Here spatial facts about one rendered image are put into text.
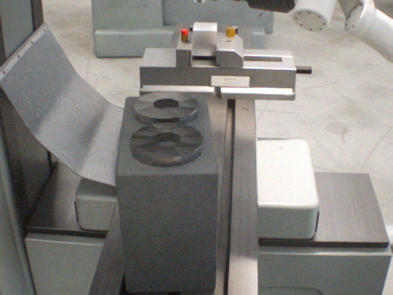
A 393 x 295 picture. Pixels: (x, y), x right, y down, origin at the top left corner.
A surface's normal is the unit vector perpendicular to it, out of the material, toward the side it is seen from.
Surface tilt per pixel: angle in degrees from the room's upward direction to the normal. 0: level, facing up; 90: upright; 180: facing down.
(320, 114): 0
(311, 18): 128
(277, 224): 90
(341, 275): 90
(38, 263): 90
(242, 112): 0
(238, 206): 0
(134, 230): 90
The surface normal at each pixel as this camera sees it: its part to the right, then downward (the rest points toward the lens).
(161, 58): 0.00, -0.87
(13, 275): 0.60, 0.37
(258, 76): -0.05, 0.50
